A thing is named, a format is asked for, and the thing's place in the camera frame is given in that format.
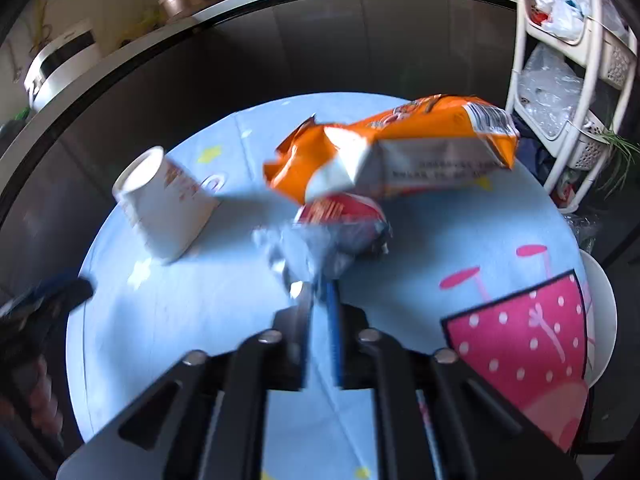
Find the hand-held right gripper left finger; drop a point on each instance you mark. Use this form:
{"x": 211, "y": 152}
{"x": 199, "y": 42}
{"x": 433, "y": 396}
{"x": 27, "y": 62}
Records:
{"x": 304, "y": 310}

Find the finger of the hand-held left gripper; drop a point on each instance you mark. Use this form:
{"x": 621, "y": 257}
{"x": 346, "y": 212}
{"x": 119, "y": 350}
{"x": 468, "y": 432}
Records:
{"x": 37, "y": 291}
{"x": 75, "y": 292}

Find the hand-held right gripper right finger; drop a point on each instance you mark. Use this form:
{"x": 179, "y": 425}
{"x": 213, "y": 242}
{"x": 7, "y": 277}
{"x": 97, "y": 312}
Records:
{"x": 333, "y": 320}

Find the silver foil snack wrapper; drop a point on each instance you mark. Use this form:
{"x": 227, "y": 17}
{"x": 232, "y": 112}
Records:
{"x": 340, "y": 222}

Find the orange snack bag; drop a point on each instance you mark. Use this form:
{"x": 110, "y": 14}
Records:
{"x": 410, "y": 135}

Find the person's left hand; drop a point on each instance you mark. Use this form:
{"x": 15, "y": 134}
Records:
{"x": 45, "y": 400}

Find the white printed paper cup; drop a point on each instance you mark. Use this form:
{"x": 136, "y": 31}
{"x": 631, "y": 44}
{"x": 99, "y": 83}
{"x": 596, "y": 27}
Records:
{"x": 165, "y": 210}

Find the green item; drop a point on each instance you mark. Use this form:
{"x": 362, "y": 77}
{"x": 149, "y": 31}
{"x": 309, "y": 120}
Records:
{"x": 12, "y": 121}

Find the white kitchen appliance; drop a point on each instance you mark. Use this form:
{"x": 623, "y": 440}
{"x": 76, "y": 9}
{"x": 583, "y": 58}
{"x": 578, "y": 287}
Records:
{"x": 60, "y": 62}

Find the white round stool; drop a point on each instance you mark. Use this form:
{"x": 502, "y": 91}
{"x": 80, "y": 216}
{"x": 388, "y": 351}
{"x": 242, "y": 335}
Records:
{"x": 597, "y": 320}

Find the dark blue cloth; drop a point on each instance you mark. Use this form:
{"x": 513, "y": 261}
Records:
{"x": 537, "y": 147}

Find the yellow plastic bag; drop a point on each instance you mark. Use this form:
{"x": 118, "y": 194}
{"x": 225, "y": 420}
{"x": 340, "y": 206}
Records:
{"x": 142, "y": 22}

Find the clear plastic bag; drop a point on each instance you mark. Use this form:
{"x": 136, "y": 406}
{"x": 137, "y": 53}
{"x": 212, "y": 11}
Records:
{"x": 545, "y": 90}

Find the green potted plant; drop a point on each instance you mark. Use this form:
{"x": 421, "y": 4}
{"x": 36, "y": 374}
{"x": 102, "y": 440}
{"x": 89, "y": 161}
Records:
{"x": 620, "y": 152}

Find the white plastic shelf rack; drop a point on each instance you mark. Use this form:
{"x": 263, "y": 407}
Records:
{"x": 595, "y": 50}

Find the white plastic bag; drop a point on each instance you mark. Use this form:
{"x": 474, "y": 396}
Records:
{"x": 560, "y": 2}

